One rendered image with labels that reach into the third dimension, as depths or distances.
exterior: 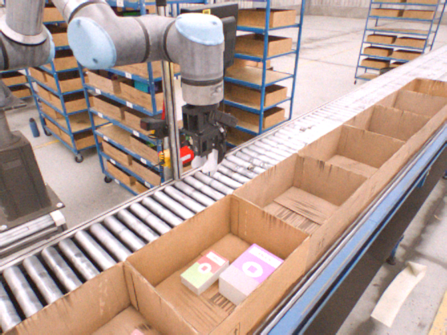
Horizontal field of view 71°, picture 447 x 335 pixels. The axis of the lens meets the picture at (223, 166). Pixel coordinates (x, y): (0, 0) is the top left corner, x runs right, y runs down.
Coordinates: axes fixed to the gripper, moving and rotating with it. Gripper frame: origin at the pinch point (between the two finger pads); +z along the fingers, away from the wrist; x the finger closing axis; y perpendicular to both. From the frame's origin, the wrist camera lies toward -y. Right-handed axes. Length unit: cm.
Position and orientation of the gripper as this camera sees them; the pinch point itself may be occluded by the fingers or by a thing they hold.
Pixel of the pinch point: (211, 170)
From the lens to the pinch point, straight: 82.4
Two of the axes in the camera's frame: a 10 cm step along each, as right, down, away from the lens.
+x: 7.7, 3.5, -5.4
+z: 0.1, 8.3, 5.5
